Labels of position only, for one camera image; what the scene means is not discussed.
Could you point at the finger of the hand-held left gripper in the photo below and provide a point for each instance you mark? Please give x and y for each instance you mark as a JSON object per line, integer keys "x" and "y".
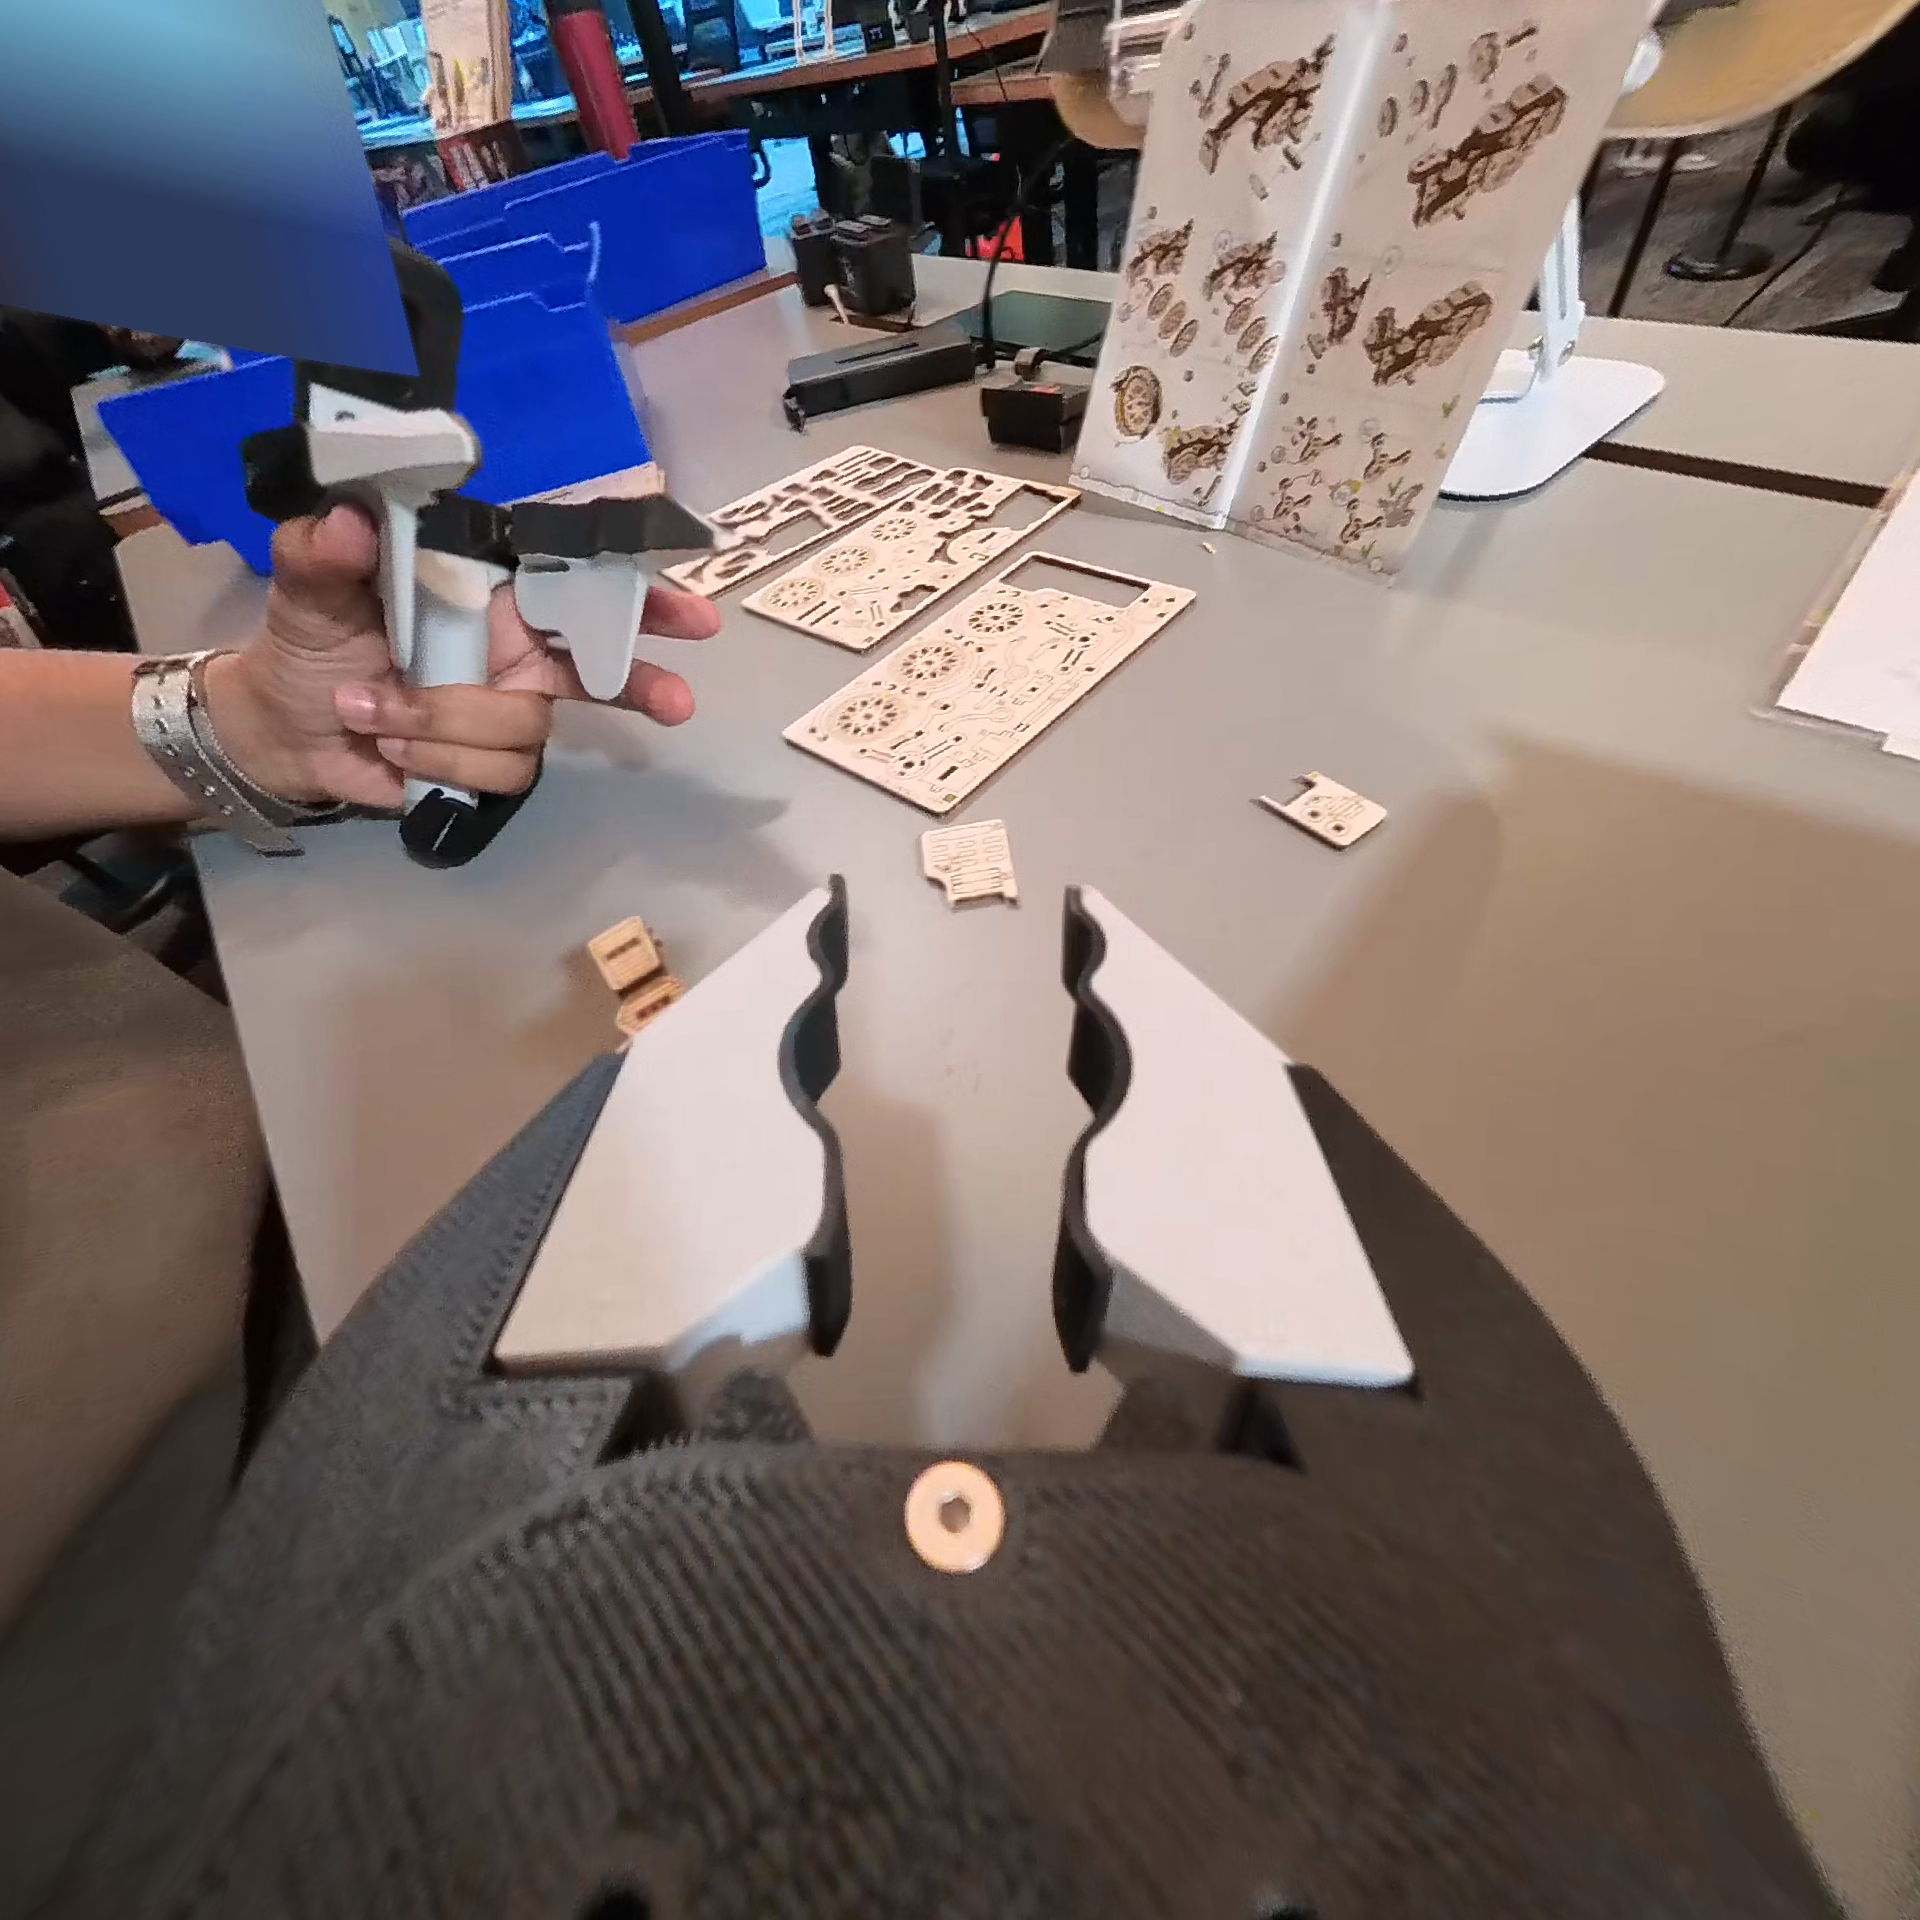
{"x": 389, "y": 446}
{"x": 585, "y": 629}

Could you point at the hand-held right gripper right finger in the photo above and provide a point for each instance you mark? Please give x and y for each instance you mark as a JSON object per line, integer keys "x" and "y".
{"x": 1245, "y": 1201}

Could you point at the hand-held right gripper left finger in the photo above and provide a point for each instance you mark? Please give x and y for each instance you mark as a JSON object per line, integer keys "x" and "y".
{"x": 673, "y": 1201}

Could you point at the partly built wooden model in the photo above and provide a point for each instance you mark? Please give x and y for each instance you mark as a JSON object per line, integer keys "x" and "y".
{"x": 628, "y": 957}

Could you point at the wooden puzzle sheet small wheels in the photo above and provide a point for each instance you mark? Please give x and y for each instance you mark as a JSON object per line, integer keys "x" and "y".
{"x": 900, "y": 578}

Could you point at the grey desk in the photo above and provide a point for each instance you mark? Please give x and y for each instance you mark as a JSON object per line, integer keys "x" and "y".
{"x": 1500, "y": 976}

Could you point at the person's left hand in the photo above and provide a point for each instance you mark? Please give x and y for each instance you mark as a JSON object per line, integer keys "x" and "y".
{"x": 298, "y": 692}

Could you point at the blue plastic bin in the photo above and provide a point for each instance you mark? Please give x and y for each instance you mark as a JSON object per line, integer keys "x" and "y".
{"x": 673, "y": 225}
{"x": 554, "y": 404}

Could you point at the dark printed box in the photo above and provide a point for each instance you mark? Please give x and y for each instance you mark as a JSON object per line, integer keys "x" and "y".
{"x": 451, "y": 164}

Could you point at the wooden puzzle sheet large cutouts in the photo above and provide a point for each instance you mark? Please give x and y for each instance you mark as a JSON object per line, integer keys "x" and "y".
{"x": 761, "y": 518}

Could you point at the printed cardboard box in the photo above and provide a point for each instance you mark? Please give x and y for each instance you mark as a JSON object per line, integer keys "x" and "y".
{"x": 465, "y": 59}

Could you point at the red cylinder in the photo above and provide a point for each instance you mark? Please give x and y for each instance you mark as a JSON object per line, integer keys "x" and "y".
{"x": 592, "y": 73}

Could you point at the silver wristband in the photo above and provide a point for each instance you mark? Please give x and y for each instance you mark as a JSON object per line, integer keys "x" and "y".
{"x": 172, "y": 735}

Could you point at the black battery charger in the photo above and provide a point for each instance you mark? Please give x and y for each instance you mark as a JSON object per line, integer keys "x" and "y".
{"x": 813, "y": 262}
{"x": 876, "y": 269}

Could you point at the long black case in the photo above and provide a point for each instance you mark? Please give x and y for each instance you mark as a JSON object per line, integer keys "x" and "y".
{"x": 885, "y": 375}

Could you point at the small notched wooden piece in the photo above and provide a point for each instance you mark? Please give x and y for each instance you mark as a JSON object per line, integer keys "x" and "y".
{"x": 1327, "y": 812}

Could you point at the wooden puzzle sheet rectangular window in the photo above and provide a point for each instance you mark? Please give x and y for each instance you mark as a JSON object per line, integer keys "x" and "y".
{"x": 989, "y": 692}

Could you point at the small slotted wooden piece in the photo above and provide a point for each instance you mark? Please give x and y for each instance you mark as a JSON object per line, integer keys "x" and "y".
{"x": 969, "y": 863}

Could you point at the small black box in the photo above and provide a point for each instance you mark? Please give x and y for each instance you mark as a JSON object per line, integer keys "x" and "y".
{"x": 1043, "y": 412}

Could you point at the black flat device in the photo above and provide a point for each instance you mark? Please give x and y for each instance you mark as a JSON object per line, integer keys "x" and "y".
{"x": 1051, "y": 324}

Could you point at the printed instruction booklet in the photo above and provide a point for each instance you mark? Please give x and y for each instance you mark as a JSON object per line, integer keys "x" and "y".
{"x": 1273, "y": 299}

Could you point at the book stand with white base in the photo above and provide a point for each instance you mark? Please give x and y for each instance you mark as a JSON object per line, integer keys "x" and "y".
{"x": 1561, "y": 426}

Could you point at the papers in plastic sleeve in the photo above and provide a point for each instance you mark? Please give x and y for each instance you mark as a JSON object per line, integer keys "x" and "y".
{"x": 1858, "y": 629}

